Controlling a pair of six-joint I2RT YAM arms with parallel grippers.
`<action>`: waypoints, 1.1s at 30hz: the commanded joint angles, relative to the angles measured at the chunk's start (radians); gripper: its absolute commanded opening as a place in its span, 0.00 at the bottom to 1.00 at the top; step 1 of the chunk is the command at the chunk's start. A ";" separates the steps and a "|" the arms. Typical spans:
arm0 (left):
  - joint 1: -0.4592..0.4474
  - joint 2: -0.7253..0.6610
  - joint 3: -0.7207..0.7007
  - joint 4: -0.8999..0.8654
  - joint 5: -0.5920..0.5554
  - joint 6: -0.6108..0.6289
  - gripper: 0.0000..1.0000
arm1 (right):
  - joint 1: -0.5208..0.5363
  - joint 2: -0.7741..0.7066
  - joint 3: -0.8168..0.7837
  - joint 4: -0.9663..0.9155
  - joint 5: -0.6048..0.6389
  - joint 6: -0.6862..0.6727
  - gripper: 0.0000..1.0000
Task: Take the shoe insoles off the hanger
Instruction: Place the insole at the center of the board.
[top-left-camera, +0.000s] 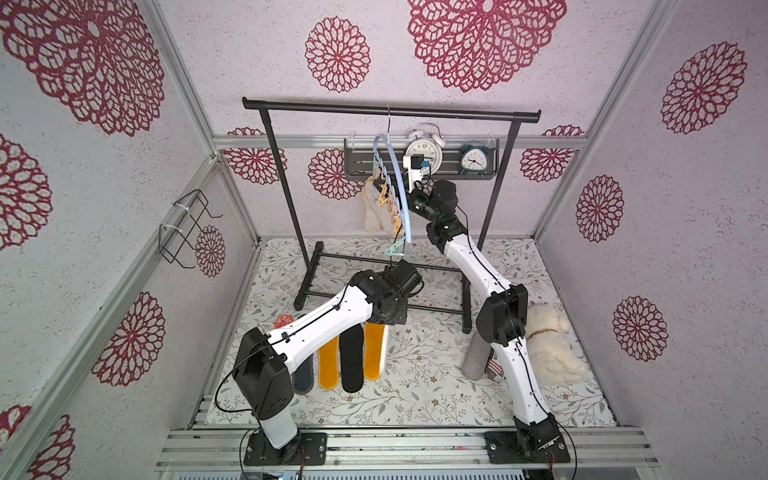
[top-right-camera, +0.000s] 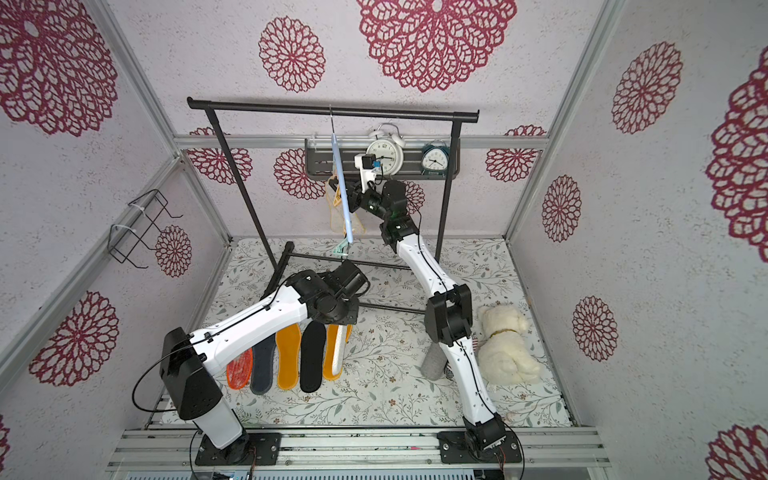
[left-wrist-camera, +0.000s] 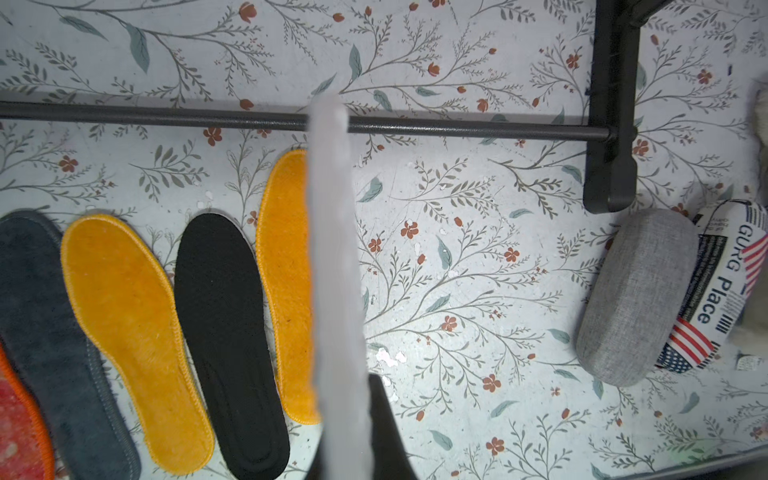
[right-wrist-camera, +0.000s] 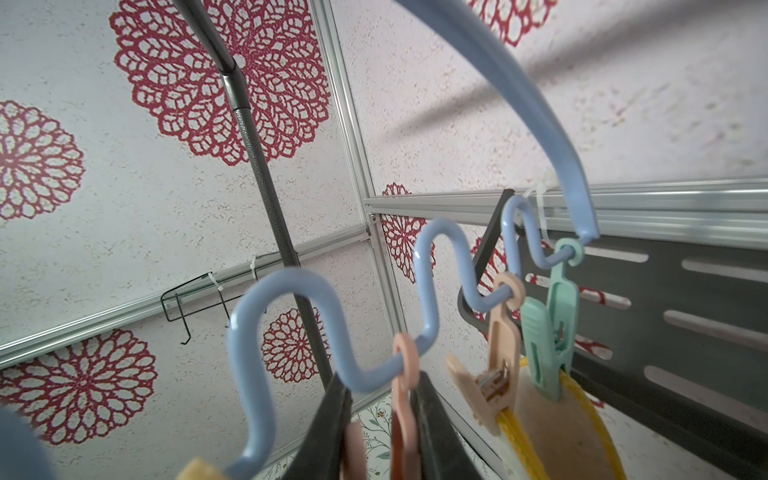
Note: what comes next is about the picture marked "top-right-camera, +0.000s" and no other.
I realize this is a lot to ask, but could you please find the black wire wall basket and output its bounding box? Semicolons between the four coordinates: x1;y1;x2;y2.
106;188;183;270

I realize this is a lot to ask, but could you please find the yellow-edged grey felt insole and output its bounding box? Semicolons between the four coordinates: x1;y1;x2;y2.
322;325;352;381

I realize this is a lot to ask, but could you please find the black metal clothes rack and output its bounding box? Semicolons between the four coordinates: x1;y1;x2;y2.
187;97;480;289

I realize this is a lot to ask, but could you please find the orange yellow insole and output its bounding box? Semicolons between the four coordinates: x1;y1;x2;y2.
276;324;301;390

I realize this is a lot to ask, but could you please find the light blue clip hanger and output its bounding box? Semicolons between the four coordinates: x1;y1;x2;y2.
329;107;354;258

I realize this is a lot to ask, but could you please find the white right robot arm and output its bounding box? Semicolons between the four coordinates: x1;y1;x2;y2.
337;180;507;456

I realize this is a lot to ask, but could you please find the grey felt roll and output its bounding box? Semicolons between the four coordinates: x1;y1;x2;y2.
420;342;448;381

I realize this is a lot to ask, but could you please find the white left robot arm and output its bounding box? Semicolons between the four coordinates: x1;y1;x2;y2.
159;260;368;450

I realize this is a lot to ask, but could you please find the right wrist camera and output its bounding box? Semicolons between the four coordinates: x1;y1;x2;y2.
354;154;381;193

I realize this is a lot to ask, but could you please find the dark grey felt insole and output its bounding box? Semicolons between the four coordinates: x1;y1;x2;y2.
250;334;276;395

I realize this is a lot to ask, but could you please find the white dotted foam insole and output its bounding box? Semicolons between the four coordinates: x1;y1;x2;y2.
300;321;326;393

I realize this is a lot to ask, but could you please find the white twin-bell alarm clock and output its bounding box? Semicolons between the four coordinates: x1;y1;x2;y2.
366;122;406;177

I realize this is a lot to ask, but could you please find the red translucent gel insole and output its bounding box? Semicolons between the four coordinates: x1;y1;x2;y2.
226;348;253;390

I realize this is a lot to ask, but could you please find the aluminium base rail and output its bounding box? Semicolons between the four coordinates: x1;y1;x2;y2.
101;427;618;479

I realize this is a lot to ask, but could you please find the small green alarm clock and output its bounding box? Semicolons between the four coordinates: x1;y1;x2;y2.
420;144;450;176

